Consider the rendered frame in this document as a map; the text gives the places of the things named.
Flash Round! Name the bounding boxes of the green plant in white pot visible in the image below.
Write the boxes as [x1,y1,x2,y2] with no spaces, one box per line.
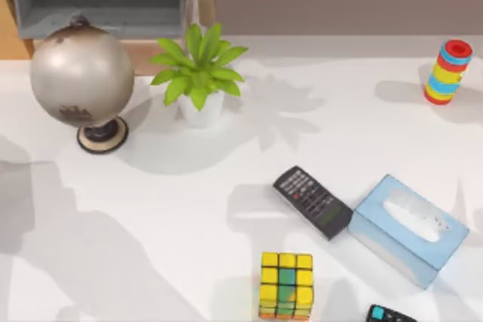
[148,22,250,129]

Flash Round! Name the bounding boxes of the black calculator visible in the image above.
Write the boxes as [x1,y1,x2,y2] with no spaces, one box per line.
[272,165,355,242]

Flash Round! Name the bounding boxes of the yellow puzzle cube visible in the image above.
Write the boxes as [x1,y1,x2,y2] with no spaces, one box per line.
[258,251,315,320]

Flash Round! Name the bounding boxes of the grey globe on stand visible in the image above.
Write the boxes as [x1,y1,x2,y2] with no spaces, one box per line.
[29,14,136,155]

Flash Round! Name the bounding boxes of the light blue tissue box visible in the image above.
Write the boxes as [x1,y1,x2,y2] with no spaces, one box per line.
[347,174,471,291]

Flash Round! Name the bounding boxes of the stack of coloured rings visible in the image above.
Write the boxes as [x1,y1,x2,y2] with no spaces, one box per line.
[423,38,474,106]

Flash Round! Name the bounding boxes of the black device with blue button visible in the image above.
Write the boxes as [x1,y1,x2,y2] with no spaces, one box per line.
[365,304,411,322]

